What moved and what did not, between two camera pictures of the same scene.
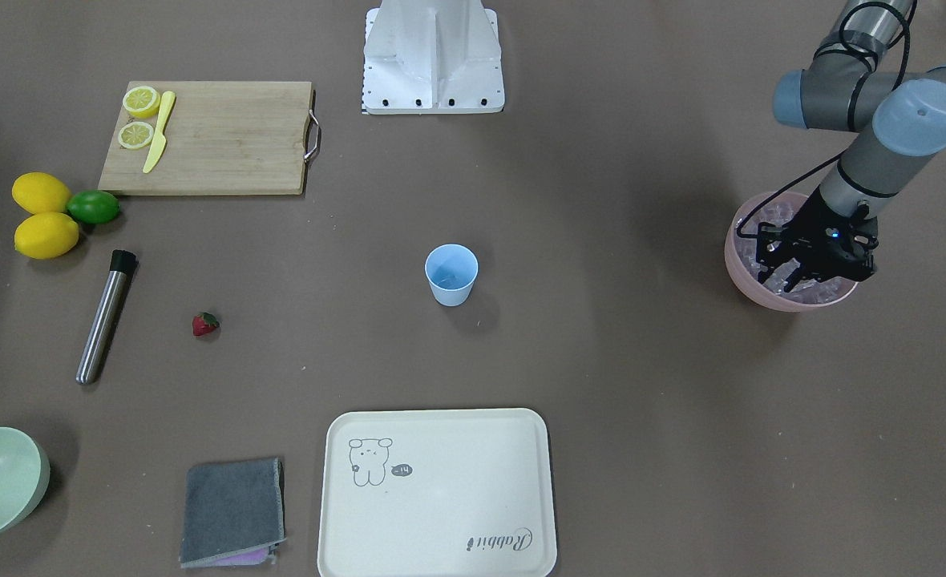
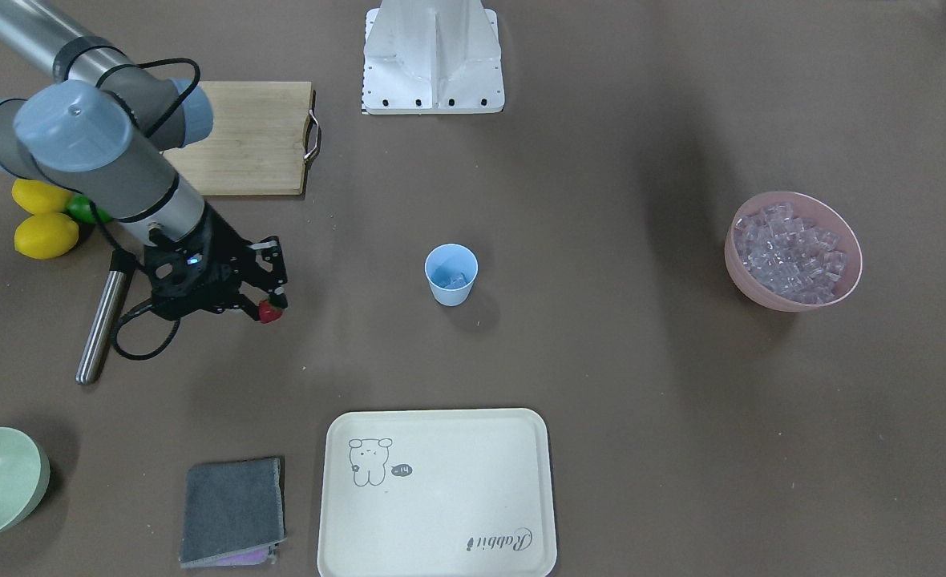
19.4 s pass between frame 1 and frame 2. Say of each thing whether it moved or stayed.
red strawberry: moved
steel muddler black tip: stayed
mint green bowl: stayed
